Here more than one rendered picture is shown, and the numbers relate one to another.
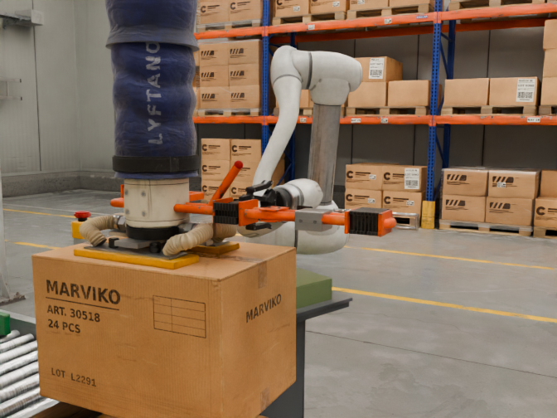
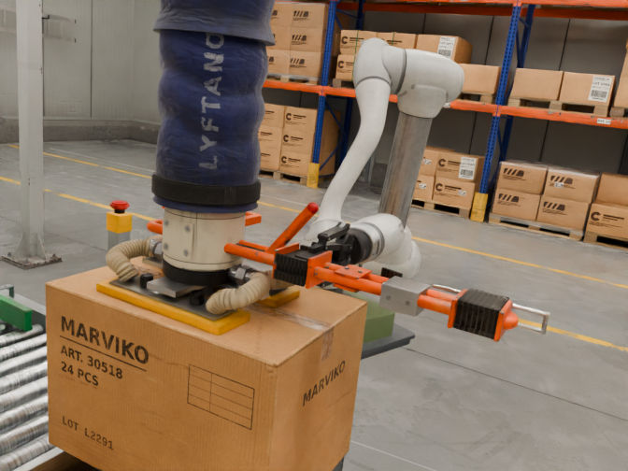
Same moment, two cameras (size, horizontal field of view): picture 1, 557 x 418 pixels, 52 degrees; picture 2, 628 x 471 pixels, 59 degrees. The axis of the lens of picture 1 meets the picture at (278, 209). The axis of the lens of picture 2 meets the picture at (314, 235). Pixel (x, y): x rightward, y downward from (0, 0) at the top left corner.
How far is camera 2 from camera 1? 0.40 m
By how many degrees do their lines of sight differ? 7
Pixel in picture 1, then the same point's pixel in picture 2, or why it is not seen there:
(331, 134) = (416, 151)
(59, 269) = (77, 306)
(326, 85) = (420, 92)
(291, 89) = (378, 95)
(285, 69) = (373, 69)
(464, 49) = (539, 36)
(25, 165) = (75, 110)
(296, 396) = not seen: hidden behind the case
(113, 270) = (143, 323)
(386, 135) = (446, 119)
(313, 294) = (373, 331)
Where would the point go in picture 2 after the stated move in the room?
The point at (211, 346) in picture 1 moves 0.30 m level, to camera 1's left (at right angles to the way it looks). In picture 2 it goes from (257, 440) to (92, 421)
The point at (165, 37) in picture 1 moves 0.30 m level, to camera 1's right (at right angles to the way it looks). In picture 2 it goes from (233, 29) to (397, 48)
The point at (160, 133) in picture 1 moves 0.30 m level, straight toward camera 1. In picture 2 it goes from (215, 156) to (215, 184)
